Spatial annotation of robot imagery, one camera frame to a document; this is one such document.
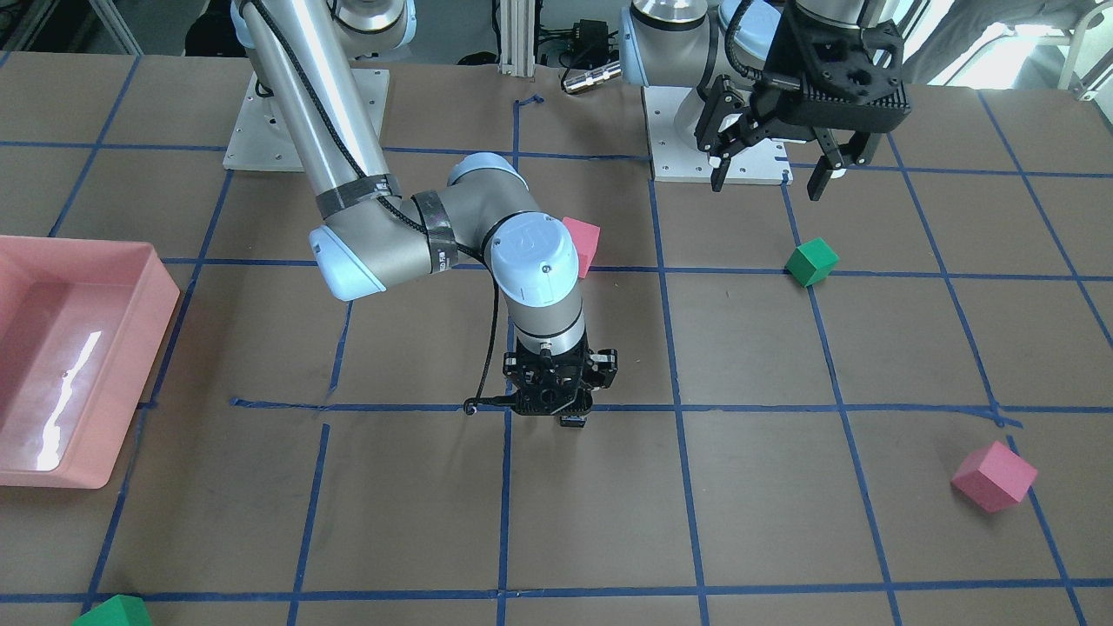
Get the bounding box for pink cube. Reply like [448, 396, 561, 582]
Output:
[951, 443, 1038, 513]
[562, 216, 601, 280]

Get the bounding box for yellow push button switch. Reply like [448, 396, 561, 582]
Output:
[557, 415, 587, 429]

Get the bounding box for silver metal cylinder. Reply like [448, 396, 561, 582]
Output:
[561, 61, 623, 95]

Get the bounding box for green cube near base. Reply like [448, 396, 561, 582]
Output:
[784, 237, 840, 288]

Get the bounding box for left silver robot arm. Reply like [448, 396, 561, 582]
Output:
[620, 1, 913, 200]

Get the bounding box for pink cube centre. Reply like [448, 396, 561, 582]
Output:
[562, 216, 601, 280]

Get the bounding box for aluminium profile post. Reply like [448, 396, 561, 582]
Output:
[498, 0, 536, 79]

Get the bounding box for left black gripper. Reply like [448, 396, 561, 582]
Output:
[693, 7, 913, 200]

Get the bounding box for pink plastic tray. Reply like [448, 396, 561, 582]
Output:
[1, 235, 179, 489]

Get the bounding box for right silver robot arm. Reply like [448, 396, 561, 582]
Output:
[230, 1, 617, 427]

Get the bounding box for green cube near tray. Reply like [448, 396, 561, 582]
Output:
[72, 595, 152, 626]

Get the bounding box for pink cube far side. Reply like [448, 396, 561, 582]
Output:
[951, 443, 1038, 513]

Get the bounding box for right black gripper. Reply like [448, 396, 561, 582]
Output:
[503, 341, 619, 420]

